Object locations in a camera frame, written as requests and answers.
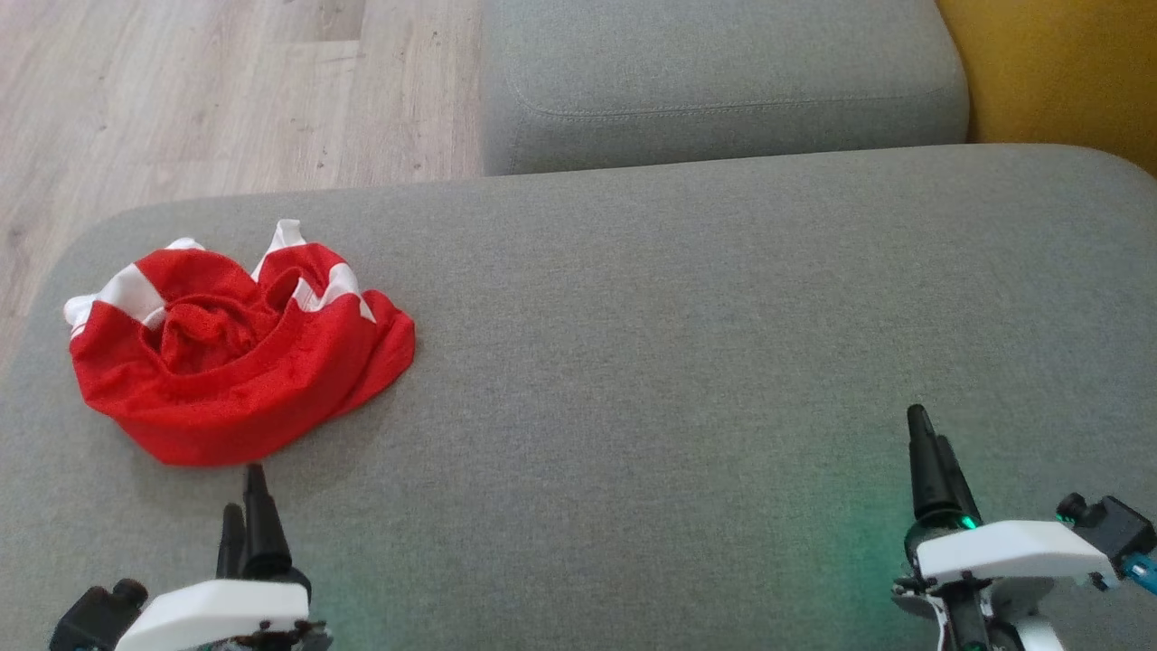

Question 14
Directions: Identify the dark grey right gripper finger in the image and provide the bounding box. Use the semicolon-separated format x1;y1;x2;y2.
907;404;960;524
936;436;983;526

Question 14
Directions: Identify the large yellow sofa back cushion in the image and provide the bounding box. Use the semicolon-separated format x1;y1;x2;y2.
936;0;1157;177

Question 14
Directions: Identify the red garment with white label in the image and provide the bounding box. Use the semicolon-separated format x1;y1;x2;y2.
63;219;417;468

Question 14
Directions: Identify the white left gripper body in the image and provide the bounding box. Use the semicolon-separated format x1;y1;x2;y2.
115;559;332;651

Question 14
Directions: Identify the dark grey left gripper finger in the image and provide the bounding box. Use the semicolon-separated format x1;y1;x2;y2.
242;464;294;580
217;504;248;580

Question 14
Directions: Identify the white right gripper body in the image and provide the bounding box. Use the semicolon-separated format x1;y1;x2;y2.
892;519;1121;651

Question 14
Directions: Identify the grey sofa seat cushion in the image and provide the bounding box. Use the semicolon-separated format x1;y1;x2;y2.
0;143;1157;651
479;0;971;176

